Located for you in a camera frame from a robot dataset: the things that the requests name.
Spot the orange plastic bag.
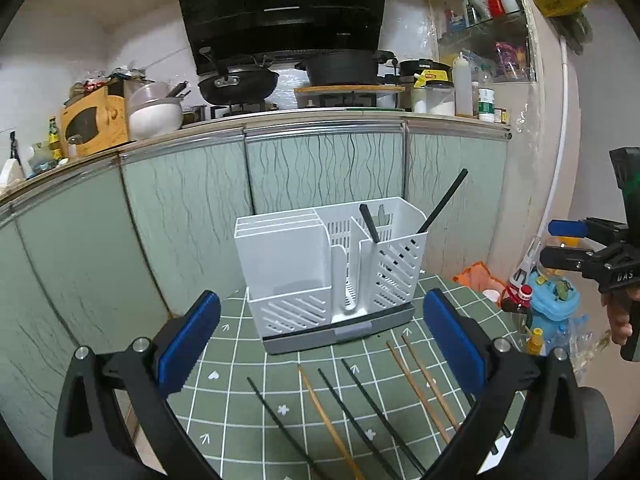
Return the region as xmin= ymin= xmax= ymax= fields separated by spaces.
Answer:
xmin=452 ymin=261 xmax=508 ymax=293

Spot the clear plastic water bottle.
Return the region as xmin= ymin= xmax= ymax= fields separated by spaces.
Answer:
xmin=545 ymin=315 xmax=591 ymax=356

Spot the white pipe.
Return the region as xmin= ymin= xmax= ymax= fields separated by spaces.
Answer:
xmin=537 ymin=35 xmax=571 ymax=251

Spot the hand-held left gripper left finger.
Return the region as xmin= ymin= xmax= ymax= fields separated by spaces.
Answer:
xmin=52 ymin=290 xmax=223 ymax=480

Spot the white utensil holder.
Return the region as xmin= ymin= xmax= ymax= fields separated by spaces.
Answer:
xmin=234 ymin=196 xmax=428 ymax=356

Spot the person's right hand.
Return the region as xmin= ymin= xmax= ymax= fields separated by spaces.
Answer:
xmin=601 ymin=290 xmax=636 ymax=347

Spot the clear jar with white powder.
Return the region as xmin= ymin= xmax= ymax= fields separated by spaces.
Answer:
xmin=425 ymin=80 xmax=456 ymax=117

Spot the white pot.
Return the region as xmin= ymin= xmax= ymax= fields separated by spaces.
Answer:
xmin=127 ymin=97 xmax=185 ymax=138

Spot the black electric cooker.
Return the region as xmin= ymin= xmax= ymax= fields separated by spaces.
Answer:
xmin=400 ymin=59 xmax=453 ymax=86

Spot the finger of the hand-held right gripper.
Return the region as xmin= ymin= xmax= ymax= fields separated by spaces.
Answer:
xmin=539 ymin=246 xmax=601 ymax=273
xmin=548 ymin=217 xmax=591 ymax=238

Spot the black range hood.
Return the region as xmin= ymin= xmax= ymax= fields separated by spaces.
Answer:
xmin=172 ymin=0 xmax=391 ymax=77

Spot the gas stove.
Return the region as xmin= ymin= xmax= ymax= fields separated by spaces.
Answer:
xmin=210 ymin=92 xmax=401 ymax=118

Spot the blue plastic container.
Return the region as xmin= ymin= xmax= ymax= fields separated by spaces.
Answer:
xmin=527 ymin=265 xmax=581 ymax=333

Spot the green label bottle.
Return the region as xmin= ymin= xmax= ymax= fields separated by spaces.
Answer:
xmin=477 ymin=67 xmax=497 ymax=121

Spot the oil bottle yellow cap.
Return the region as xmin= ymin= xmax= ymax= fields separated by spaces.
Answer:
xmin=525 ymin=327 xmax=546 ymax=357

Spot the black cooking pot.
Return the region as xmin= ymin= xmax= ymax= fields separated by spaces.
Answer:
xmin=295 ymin=49 xmax=396 ymax=87

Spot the dark sauce bottle red cap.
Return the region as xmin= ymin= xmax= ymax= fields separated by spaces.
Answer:
xmin=500 ymin=284 xmax=535 ymax=332

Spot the white clamp tool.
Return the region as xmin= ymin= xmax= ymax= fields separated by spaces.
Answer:
xmin=510 ymin=237 xmax=543 ymax=286

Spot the black chopstick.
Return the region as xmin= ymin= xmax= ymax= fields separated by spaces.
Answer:
xmin=341 ymin=358 xmax=428 ymax=476
xmin=416 ymin=169 xmax=469 ymax=235
xmin=360 ymin=203 xmax=382 ymax=244
xmin=317 ymin=368 xmax=403 ymax=480
xmin=246 ymin=376 xmax=331 ymax=480

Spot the black wok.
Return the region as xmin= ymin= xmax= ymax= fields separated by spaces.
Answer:
xmin=197 ymin=62 xmax=281 ymax=106

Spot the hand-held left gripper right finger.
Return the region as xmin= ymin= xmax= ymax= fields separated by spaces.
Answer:
xmin=422 ymin=288 xmax=583 ymax=480

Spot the clear plastic bowl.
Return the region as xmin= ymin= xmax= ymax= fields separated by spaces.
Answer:
xmin=125 ymin=80 xmax=173 ymax=111

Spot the white squeeze bottle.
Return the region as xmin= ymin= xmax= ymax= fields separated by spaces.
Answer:
xmin=451 ymin=52 xmax=473 ymax=117

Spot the green checked tablecloth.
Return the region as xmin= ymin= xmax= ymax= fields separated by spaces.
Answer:
xmin=185 ymin=267 xmax=533 ymax=480

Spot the green beer bottle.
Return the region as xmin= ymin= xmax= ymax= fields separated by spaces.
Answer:
xmin=47 ymin=116 xmax=63 ymax=161

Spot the metal-edged kitchen counter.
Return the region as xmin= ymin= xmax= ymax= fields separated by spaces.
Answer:
xmin=0 ymin=110 xmax=513 ymax=211

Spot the green patterned cabinet door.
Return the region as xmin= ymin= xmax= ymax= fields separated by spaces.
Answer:
xmin=0 ymin=215 xmax=66 ymax=461
xmin=121 ymin=132 xmax=256 ymax=313
xmin=12 ymin=157 xmax=173 ymax=461
xmin=405 ymin=127 xmax=512 ymax=281
xmin=245 ymin=127 xmax=407 ymax=221

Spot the wooden chopstick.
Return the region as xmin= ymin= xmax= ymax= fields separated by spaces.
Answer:
xmin=401 ymin=334 xmax=461 ymax=431
xmin=297 ymin=366 xmax=366 ymax=480
xmin=386 ymin=341 xmax=453 ymax=443

